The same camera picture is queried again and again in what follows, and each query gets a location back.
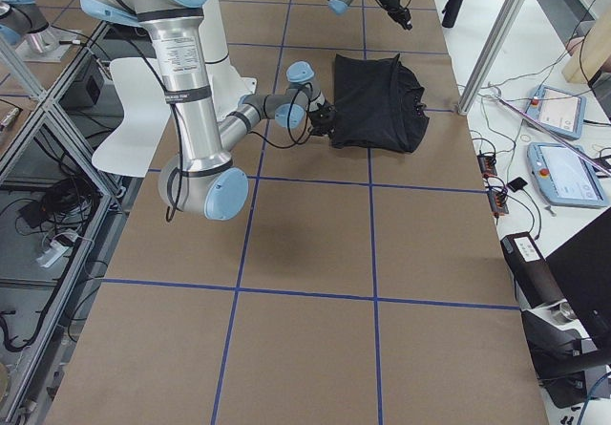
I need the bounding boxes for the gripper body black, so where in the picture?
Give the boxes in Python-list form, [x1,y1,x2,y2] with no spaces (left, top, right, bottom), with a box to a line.
[307,100,337,134]
[381,0,405,14]

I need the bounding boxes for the black t-shirt with logo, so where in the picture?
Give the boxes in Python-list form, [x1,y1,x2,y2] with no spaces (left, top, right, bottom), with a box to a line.
[331,54,429,153]

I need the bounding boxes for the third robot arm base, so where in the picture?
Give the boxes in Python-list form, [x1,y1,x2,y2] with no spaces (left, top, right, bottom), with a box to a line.
[1,0,68,63]

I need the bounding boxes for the black water bottle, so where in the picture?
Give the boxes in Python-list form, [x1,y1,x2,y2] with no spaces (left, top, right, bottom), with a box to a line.
[441,0,463,29]

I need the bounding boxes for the white plastic chair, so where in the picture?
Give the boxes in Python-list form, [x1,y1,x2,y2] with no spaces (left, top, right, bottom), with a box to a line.
[92,57,171,178]

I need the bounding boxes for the far blue teach pendant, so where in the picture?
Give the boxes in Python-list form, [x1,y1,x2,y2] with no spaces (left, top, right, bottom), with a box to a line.
[526,85,586,140]

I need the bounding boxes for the blue teach pendant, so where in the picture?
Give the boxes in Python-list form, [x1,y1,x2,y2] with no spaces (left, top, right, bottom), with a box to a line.
[527,142,610,208]
[526,85,586,140]

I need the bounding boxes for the near blue teach pendant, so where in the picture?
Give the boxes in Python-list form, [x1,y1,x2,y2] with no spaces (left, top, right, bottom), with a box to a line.
[527,142,610,208]

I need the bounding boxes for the black box device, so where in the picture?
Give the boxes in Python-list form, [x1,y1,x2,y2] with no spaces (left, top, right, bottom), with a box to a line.
[500,232,564,308]

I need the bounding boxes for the black monitor stand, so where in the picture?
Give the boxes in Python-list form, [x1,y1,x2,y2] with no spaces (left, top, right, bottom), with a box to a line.
[521,210,610,408]

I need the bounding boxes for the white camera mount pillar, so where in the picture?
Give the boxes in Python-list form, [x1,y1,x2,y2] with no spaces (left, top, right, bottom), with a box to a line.
[200,0,257,122]

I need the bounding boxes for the aluminium frame post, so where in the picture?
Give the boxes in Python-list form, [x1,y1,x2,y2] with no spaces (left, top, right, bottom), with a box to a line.
[457,0,525,116]

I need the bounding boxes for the green handled reacher stick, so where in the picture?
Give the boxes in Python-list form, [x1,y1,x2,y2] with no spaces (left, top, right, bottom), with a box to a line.
[491,93,611,178]

